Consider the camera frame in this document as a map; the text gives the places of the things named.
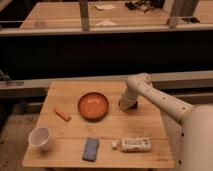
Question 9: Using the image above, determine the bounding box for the black eraser block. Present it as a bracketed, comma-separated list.
[118, 101, 138, 110]

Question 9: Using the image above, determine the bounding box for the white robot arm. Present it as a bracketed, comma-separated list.
[119, 73, 213, 171]

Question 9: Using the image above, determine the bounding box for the orange round bowl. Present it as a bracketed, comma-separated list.
[78, 92, 109, 121]

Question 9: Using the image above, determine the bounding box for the orange carrot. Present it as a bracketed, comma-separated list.
[53, 108, 71, 121]

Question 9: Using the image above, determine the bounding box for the small white ball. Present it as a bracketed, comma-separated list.
[111, 142, 118, 149]

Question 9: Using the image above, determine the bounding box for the white patterned box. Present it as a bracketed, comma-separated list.
[121, 137, 152, 152]

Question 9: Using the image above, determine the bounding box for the folded white paper plane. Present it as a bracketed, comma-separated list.
[95, 19, 117, 27]

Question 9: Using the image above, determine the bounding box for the blue sponge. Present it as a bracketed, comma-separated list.
[82, 137, 99, 162]

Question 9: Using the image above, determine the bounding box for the white paper sheet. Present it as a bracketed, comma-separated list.
[95, 4, 116, 10]

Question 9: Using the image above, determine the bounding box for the white paper cup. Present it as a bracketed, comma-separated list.
[28, 127, 53, 151]

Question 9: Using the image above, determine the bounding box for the black flat device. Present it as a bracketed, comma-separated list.
[181, 17, 200, 23]

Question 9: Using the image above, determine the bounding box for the grey metal post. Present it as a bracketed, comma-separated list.
[166, 0, 188, 29]
[79, 0, 90, 31]

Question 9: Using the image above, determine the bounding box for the black cable bundle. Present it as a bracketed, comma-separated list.
[124, 0, 165, 13]

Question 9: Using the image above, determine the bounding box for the grey metal post right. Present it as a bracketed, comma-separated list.
[166, 0, 188, 29]

